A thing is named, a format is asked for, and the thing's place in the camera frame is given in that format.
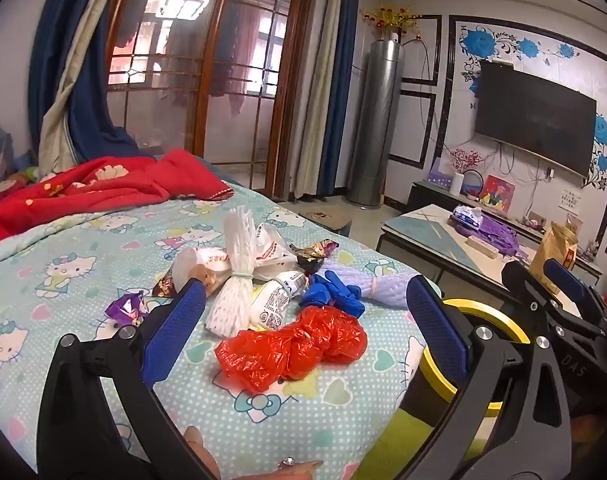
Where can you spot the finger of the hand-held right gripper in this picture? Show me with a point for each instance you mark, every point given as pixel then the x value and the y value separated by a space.
pixel 566 280
pixel 521 280

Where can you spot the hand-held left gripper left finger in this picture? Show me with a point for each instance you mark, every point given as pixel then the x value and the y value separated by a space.
pixel 176 330

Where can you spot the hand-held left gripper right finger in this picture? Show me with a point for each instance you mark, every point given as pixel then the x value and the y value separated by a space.
pixel 436 332

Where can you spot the brown candy bar wrapper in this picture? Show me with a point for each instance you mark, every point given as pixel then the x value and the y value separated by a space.
pixel 164 285

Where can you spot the yellow-rimmed black trash bin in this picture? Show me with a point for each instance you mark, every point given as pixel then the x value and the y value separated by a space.
pixel 483 312

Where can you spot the purple candy wrapper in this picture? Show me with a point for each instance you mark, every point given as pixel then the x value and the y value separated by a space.
pixel 126 307

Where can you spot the clear plastic bag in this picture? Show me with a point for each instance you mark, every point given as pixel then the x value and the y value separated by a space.
pixel 198 267

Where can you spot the lavender foam net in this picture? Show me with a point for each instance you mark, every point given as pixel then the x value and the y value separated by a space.
pixel 383 280

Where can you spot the white foam net bundle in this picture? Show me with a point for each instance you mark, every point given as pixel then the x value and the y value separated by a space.
pixel 236 260

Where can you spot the white yellow snack packet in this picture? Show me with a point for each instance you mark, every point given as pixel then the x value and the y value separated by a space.
pixel 273 300

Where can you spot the blue rubber glove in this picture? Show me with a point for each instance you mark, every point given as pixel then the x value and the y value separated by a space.
pixel 333 292

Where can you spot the red plastic bag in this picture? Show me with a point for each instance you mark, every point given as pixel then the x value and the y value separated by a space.
pixel 293 347

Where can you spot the dark shiny wrapper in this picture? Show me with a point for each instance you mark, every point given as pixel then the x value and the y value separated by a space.
pixel 313 252

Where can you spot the person's left hand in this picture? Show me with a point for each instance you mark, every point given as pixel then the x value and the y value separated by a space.
pixel 201 452

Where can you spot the brown paper bag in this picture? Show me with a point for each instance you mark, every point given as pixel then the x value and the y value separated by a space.
pixel 551 252

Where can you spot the purple cloth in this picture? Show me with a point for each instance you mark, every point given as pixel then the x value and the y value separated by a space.
pixel 498 237

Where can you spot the beige power strip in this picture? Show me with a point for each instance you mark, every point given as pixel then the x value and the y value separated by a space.
pixel 482 247

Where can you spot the white paper note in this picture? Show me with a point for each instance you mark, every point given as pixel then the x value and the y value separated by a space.
pixel 571 199

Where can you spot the white blue tissue pack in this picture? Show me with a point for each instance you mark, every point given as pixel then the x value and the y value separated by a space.
pixel 466 216

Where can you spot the colourful picture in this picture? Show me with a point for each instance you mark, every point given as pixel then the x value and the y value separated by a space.
pixel 499 191

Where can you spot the coffee table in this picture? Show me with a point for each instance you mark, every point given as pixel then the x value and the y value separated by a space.
pixel 423 232

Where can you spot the round mirror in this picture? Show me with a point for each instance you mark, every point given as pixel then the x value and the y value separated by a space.
pixel 472 185

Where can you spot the white vase pink flowers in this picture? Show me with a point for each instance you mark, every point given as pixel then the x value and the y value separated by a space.
pixel 457 180

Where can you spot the person's green clothing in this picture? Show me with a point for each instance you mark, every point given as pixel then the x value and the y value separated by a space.
pixel 393 445

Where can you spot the light blue cartoon bedsheet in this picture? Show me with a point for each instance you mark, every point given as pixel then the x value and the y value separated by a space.
pixel 83 240

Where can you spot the dark television stand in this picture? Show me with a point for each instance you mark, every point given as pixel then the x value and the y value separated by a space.
pixel 423 195

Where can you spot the purple box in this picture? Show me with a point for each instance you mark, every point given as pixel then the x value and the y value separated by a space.
pixel 439 175

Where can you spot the red flowered blanket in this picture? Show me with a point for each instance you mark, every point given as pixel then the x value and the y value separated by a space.
pixel 133 180

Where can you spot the silver tower air conditioner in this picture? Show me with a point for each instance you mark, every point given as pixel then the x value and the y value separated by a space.
pixel 376 125

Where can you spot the plush toy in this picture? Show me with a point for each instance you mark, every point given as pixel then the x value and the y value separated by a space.
pixel 25 175

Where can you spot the wooden sliding glass door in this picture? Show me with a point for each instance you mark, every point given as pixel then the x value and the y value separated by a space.
pixel 213 110

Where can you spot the dark blue curtain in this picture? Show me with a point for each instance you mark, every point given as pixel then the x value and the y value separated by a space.
pixel 341 85
pixel 90 110

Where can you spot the beige curtain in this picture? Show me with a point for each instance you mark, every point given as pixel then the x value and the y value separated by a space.
pixel 58 120
pixel 316 110

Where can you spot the yellow artificial flowers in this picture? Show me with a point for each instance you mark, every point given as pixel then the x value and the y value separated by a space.
pixel 391 17

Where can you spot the white wall socket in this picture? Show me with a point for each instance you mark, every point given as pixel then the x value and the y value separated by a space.
pixel 551 174

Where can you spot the wall television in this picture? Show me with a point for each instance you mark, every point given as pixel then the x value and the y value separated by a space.
pixel 533 115

